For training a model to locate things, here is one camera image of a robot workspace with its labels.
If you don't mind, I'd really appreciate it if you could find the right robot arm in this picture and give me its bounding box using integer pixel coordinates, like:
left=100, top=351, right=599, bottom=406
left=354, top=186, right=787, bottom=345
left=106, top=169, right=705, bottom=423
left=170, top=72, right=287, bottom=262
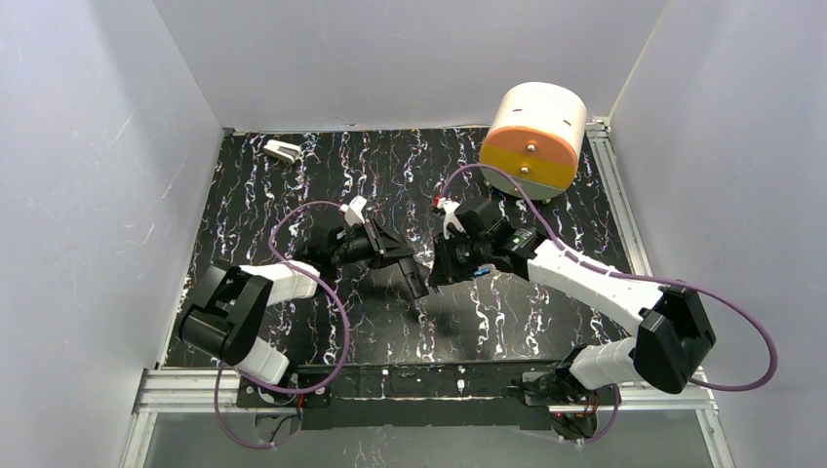
left=428, top=200, right=716, bottom=400

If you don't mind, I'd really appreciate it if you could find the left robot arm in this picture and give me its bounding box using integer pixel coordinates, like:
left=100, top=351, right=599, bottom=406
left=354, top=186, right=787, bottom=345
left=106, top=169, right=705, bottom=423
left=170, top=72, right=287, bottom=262
left=175, top=218, right=428, bottom=386

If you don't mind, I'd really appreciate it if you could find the small white clip object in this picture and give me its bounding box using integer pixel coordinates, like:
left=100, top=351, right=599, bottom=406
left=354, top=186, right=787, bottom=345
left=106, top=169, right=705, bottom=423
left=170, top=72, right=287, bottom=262
left=262, top=139, right=303, bottom=165

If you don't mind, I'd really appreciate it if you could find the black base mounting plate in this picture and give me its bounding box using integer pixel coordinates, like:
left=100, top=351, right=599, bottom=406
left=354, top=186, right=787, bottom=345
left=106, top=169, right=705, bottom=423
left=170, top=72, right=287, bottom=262
left=236, top=360, right=617, bottom=438

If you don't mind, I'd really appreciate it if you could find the pink orange cylindrical drawer box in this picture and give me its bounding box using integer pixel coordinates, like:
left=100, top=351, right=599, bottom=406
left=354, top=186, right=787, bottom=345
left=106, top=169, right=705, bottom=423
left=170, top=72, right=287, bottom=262
left=479, top=82, right=587, bottom=203

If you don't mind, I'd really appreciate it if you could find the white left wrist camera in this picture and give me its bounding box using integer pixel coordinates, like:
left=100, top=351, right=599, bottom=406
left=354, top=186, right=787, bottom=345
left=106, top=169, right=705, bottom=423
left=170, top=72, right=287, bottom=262
left=339, top=195, right=367, bottom=227

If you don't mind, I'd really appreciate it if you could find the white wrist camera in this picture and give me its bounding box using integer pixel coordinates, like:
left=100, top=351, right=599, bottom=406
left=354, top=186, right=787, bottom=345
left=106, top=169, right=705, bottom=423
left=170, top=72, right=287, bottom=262
left=339, top=195, right=367, bottom=227
left=434, top=196, right=465, bottom=239

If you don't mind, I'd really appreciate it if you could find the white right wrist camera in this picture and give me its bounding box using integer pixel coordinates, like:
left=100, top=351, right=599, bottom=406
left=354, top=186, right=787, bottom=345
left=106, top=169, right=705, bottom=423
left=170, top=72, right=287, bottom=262
left=434, top=196, right=465, bottom=239

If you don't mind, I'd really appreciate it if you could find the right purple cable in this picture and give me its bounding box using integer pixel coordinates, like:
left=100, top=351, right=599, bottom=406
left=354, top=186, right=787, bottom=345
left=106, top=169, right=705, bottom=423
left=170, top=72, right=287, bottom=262
left=436, top=163, right=778, bottom=447

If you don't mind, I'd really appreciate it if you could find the purple cable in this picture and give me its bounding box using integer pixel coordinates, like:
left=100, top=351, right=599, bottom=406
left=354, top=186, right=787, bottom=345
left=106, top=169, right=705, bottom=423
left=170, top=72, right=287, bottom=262
left=436, top=163, right=778, bottom=447
left=213, top=200, right=353, bottom=450

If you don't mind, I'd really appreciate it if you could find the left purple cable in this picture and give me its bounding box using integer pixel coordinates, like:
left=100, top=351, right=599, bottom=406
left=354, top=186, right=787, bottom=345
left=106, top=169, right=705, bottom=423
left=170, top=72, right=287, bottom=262
left=213, top=200, right=353, bottom=450

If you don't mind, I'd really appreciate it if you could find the aluminium frame rail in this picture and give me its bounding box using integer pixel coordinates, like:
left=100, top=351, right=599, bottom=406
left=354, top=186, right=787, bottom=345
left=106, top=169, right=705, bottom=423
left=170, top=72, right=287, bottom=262
left=119, top=116, right=734, bottom=468

